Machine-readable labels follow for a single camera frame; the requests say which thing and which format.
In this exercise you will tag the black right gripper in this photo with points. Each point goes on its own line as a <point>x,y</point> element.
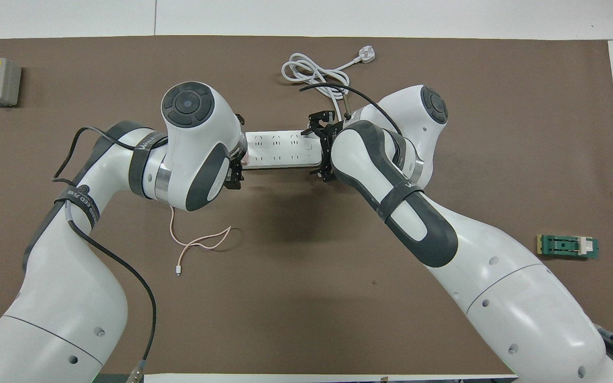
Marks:
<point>328,151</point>

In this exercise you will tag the white power strip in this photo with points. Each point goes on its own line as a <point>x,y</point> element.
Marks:
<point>280,151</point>

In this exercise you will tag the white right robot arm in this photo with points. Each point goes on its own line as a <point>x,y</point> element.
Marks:
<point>471,266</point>

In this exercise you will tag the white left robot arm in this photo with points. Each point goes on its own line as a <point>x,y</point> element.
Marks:
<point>72,298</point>

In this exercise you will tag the brown table mat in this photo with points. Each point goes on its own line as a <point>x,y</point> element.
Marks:
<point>306,298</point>

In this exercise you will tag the green knife switch yellow base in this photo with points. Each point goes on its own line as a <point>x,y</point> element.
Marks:
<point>564,246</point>

